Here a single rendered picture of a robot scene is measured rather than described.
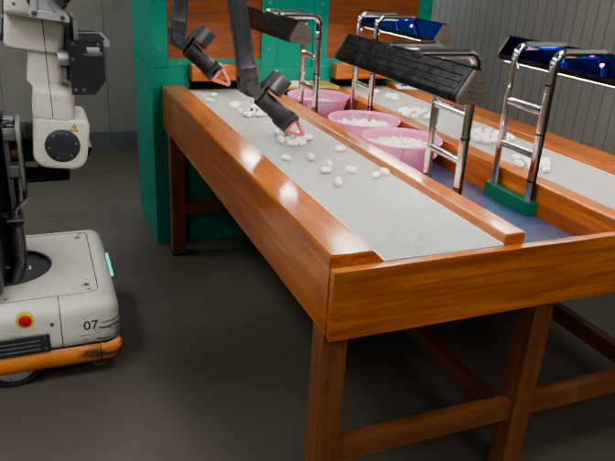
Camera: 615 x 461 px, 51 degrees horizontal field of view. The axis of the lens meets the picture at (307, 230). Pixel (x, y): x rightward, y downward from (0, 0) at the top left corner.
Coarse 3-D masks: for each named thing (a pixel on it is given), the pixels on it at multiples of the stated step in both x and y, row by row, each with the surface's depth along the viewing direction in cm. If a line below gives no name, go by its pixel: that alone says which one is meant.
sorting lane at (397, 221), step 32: (224, 96) 277; (256, 128) 228; (320, 160) 195; (352, 160) 197; (320, 192) 168; (352, 192) 169; (384, 192) 171; (416, 192) 172; (352, 224) 149; (384, 224) 150; (416, 224) 151; (448, 224) 152; (384, 256) 133; (416, 256) 134
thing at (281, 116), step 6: (276, 108) 205; (282, 108) 206; (270, 114) 206; (276, 114) 206; (282, 114) 206; (288, 114) 208; (294, 114) 205; (276, 120) 207; (282, 120) 207; (288, 120) 206; (282, 126) 206
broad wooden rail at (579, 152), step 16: (416, 96) 294; (480, 112) 263; (496, 128) 245; (512, 128) 238; (528, 128) 239; (544, 144) 223; (560, 144) 220; (576, 144) 221; (576, 160) 210; (592, 160) 204; (608, 160) 203
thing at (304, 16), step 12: (264, 12) 243; (276, 12) 245; (288, 12) 232; (300, 12) 234; (300, 48) 255; (300, 60) 256; (300, 72) 258; (300, 84) 259; (300, 96) 261; (312, 96) 248; (312, 108) 250
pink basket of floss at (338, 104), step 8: (288, 96) 272; (296, 96) 284; (304, 96) 287; (328, 96) 287; (336, 96) 285; (344, 96) 281; (304, 104) 267; (320, 104) 265; (328, 104) 266; (336, 104) 268; (344, 104) 273; (320, 112) 267; (328, 112) 268
